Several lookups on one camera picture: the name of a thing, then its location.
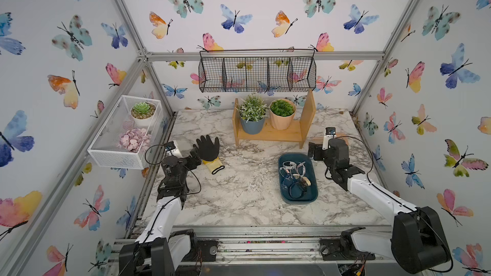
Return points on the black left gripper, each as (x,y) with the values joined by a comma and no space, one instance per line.
(195,158)

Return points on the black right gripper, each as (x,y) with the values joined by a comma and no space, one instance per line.
(319,150)

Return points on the pink strap watch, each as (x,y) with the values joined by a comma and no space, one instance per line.
(301,169)

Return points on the beige strap watch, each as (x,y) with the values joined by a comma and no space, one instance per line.
(305,182)

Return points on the black digital watch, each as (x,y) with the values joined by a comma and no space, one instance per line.
(297,190)

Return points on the blue round watch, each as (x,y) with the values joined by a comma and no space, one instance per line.
(286,180)

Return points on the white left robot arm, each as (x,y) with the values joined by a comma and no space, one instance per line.
(159,250)

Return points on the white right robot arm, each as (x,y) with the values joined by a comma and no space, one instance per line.
(417,241)

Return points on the dark teal storage box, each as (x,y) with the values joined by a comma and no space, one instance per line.
(312,192)

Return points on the black and yellow work glove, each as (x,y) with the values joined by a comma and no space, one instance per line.
(208,152)

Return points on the wooden plant shelf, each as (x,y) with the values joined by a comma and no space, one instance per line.
(296,133)

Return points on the pink pebbles pile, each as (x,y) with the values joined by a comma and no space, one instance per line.
(135,140)

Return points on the succulent in white pot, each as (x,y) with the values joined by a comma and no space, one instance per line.
(142,114)

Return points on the pink plant pot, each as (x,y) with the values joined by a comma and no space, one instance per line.
(282,123)

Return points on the green moss plant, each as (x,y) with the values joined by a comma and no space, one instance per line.
(282,108)

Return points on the blue plant pot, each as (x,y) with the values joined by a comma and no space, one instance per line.
(252,127)

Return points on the green leafy plant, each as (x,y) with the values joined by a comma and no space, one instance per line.
(253,108)

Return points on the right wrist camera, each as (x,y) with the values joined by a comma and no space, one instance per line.
(330,133)

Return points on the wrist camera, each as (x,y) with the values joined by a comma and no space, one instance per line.
(172,149)
(330,133)

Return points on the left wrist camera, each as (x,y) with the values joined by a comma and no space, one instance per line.
(172,149)

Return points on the white mesh wall shelf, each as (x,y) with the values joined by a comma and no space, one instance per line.
(104,148)

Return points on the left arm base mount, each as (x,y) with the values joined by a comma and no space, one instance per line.
(203,249)

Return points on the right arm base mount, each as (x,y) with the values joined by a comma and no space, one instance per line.
(342,248)

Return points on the aluminium front rail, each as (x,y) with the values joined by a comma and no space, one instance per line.
(254,245)

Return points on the black wire wall basket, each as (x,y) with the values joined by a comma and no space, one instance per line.
(267,71)

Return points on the aluminium frame post left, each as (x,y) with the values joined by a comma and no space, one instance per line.
(142,59)

